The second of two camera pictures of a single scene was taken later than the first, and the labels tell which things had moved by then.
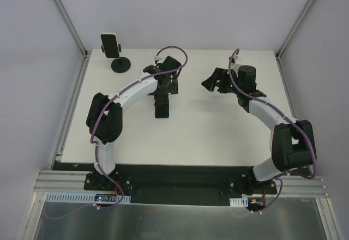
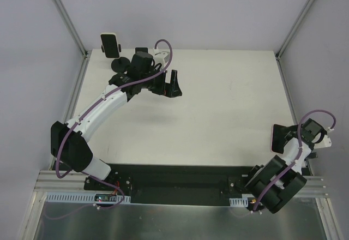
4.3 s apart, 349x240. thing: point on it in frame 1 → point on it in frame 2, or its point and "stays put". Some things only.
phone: x=110 y=45 stays put
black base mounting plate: x=179 y=184 stays put
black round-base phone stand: x=120 y=65 stays put
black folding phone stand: x=165 y=87 → x=142 y=53
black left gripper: x=162 y=93 stays put
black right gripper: x=221 y=80 → x=280 y=138
